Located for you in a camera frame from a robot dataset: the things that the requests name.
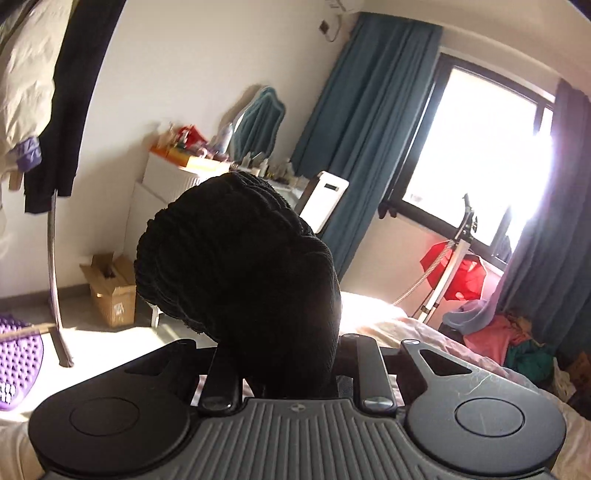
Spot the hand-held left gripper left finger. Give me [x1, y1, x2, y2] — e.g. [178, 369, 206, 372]
[124, 340, 245, 412]

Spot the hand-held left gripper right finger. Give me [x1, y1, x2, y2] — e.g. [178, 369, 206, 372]
[339, 335, 474, 413]

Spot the dark garment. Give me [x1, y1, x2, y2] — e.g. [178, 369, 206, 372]
[134, 171, 343, 400]

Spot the grey-blue garment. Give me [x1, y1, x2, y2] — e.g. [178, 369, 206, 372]
[442, 299, 500, 334]

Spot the white garment steamer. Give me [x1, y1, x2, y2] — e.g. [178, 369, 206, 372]
[392, 193, 480, 326]

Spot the coral pink garment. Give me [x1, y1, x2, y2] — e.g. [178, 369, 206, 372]
[463, 314, 528, 366]

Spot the red garment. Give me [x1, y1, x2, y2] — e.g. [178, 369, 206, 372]
[419, 240, 488, 302]

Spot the cardboard box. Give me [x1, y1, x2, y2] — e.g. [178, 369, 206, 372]
[79, 252, 140, 329]

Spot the green garment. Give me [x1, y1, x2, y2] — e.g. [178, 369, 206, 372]
[502, 339, 556, 385]

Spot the white air purifier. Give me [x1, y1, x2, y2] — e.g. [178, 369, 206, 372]
[294, 170, 350, 237]

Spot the coat rack pole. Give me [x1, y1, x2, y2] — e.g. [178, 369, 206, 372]
[47, 191, 75, 368]

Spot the purple studded mat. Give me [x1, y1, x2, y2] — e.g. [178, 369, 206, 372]
[0, 313, 45, 412]

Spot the white vanity desk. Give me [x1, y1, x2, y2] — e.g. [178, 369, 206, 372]
[124, 151, 311, 329]

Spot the teal curtain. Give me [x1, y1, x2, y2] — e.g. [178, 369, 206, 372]
[291, 11, 444, 280]
[496, 78, 591, 374]

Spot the group of cosmetic bottles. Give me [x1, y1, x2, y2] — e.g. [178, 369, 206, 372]
[152, 121, 308, 183]

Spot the window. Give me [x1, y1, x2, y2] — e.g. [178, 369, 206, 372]
[381, 52, 557, 271]

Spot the teal towel on mirror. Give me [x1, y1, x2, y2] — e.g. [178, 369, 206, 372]
[230, 85, 288, 163]

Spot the black hanging garment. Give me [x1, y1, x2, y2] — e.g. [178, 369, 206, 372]
[24, 0, 126, 214]

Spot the beige hanging coat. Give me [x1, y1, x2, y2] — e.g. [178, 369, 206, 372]
[0, 0, 77, 160]

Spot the white air conditioner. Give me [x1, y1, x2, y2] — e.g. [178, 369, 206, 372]
[323, 0, 366, 14]

